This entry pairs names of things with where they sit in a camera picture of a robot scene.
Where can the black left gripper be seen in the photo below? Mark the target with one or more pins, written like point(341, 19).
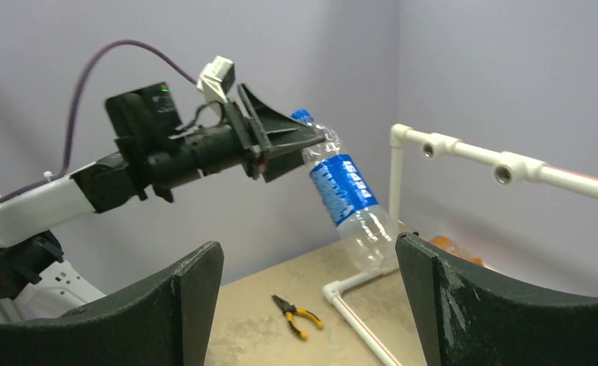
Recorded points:
point(164, 153)

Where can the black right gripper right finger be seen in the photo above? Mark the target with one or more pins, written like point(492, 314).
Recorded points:
point(469, 315)

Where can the orange label bottle far corner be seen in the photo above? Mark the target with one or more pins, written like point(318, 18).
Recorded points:
point(452, 247)

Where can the clear bottle blue label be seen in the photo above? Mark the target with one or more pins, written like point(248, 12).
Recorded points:
point(366, 229)

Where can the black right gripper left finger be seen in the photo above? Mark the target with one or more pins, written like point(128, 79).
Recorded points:
point(164, 319)

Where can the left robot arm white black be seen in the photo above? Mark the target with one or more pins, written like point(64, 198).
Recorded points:
point(33, 268)

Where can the yellow black pliers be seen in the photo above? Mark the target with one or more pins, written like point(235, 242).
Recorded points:
point(290, 311)

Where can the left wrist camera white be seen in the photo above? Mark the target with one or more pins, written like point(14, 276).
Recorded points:
point(216, 79)

